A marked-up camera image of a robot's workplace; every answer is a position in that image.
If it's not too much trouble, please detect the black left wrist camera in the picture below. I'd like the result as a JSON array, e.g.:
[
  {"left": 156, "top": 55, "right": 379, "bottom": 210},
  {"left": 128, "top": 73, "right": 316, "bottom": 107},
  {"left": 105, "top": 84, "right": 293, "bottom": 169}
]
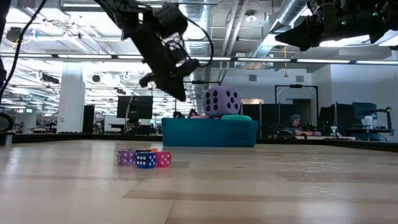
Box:
[{"left": 154, "top": 3, "right": 189, "bottom": 35}]

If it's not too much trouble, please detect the black partition panel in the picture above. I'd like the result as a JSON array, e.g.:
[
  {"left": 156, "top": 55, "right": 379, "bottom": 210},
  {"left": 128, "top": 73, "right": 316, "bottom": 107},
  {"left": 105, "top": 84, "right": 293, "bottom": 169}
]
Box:
[{"left": 241, "top": 103, "right": 289, "bottom": 139}]

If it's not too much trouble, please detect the large purple foam die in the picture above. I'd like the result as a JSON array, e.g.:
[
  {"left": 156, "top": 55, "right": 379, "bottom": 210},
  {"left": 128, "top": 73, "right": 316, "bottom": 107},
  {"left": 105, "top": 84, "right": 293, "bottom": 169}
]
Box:
[{"left": 202, "top": 86, "right": 242, "bottom": 118}]

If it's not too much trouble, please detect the yellow hanging cord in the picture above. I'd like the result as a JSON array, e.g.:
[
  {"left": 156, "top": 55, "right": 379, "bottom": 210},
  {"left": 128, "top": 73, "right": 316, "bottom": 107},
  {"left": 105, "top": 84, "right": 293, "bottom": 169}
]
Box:
[{"left": 282, "top": 49, "right": 289, "bottom": 78}]

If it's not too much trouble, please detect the blue plastic tray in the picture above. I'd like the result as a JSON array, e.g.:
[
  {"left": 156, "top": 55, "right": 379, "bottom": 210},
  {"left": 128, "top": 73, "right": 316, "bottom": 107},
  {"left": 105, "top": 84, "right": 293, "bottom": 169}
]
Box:
[{"left": 160, "top": 117, "right": 259, "bottom": 148}]

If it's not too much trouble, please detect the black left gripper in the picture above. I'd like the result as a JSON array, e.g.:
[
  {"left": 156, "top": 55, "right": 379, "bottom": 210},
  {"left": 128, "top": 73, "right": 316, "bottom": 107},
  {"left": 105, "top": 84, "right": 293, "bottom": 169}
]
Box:
[{"left": 124, "top": 23, "right": 200, "bottom": 101}]

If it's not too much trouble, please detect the small blue translucent die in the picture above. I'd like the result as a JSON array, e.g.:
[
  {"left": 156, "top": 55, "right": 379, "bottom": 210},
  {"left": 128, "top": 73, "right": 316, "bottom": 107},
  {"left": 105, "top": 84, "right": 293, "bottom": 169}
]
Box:
[{"left": 135, "top": 151, "right": 157, "bottom": 169}]

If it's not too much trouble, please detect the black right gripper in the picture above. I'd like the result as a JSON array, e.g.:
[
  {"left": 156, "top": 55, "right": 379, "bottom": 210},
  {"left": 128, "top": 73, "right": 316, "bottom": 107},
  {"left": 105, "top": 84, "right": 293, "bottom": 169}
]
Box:
[{"left": 275, "top": 2, "right": 388, "bottom": 52}]

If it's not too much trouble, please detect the silver ceiling duct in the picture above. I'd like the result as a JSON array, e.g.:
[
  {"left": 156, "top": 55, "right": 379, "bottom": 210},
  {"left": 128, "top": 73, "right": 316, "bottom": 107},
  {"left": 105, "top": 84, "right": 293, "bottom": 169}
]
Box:
[
  {"left": 183, "top": 0, "right": 214, "bottom": 57},
  {"left": 252, "top": 0, "right": 310, "bottom": 58}
]

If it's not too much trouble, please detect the small purple translucent die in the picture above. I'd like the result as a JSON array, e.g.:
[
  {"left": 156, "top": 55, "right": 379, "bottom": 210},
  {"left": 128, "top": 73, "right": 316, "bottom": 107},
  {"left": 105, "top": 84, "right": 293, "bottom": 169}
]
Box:
[{"left": 117, "top": 149, "right": 136, "bottom": 166}]

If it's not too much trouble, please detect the black desk monitor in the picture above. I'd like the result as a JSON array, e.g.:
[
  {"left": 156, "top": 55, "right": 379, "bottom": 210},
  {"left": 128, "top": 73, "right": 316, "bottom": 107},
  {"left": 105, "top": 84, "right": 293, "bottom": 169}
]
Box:
[
  {"left": 353, "top": 101, "right": 378, "bottom": 121},
  {"left": 319, "top": 105, "right": 336, "bottom": 135},
  {"left": 335, "top": 102, "right": 354, "bottom": 133}
]

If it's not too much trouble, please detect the large teal foam die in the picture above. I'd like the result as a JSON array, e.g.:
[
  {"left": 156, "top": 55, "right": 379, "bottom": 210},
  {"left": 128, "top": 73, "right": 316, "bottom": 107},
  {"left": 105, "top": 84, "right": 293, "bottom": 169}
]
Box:
[{"left": 220, "top": 114, "right": 252, "bottom": 122}]

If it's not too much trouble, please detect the white round pillar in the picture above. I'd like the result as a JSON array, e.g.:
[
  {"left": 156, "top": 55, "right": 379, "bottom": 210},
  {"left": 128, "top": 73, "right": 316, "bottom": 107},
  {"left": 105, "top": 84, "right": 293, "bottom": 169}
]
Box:
[{"left": 57, "top": 62, "right": 86, "bottom": 134}]

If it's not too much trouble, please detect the black office desk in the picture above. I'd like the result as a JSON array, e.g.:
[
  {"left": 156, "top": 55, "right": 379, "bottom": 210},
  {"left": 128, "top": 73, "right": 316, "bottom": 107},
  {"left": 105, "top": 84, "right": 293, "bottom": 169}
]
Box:
[{"left": 338, "top": 127, "right": 395, "bottom": 141}]

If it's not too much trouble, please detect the black hanging ceiling camera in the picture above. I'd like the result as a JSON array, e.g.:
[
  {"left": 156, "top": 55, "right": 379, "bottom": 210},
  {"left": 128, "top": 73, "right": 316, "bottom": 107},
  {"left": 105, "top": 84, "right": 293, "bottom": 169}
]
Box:
[{"left": 5, "top": 26, "right": 24, "bottom": 44}]

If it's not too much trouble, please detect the black office monitor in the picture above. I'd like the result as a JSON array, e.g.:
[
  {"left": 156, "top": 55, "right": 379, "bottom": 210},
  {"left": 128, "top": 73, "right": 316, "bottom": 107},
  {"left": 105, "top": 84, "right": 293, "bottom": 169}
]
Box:
[{"left": 116, "top": 95, "right": 154, "bottom": 119}]

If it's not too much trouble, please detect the white low cabinet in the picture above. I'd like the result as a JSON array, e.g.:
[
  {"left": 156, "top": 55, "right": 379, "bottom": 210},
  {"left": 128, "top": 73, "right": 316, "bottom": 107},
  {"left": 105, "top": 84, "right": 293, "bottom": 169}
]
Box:
[{"left": 104, "top": 114, "right": 127, "bottom": 133}]

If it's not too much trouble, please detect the ceiling light strip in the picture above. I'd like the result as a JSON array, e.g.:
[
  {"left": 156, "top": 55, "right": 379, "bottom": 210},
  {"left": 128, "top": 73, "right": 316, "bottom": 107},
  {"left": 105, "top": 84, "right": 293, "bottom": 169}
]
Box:
[
  {"left": 57, "top": 54, "right": 113, "bottom": 59},
  {"left": 236, "top": 57, "right": 292, "bottom": 62},
  {"left": 297, "top": 58, "right": 351, "bottom": 64},
  {"left": 356, "top": 60, "right": 398, "bottom": 65},
  {"left": 0, "top": 54, "right": 52, "bottom": 58}
]

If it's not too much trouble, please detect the black tall cabinet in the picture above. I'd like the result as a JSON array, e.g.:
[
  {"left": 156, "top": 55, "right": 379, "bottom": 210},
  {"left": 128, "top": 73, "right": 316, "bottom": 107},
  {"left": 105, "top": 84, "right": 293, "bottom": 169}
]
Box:
[{"left": 82, "top": 105, "right": 95, "bottom": 134}]

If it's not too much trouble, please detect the small pink translucent die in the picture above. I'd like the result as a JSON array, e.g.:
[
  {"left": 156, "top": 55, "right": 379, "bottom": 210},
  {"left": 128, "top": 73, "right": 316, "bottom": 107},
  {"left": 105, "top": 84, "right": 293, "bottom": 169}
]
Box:
[{"left": 155, "top": 151, "right": 172, "bottom": 168}]

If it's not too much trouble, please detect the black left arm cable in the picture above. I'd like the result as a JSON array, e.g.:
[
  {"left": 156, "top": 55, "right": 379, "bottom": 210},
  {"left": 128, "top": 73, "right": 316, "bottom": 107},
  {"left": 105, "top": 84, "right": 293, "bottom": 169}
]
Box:
[{"left": 0, "top": 0, "right": 48, "bottom": 132}]

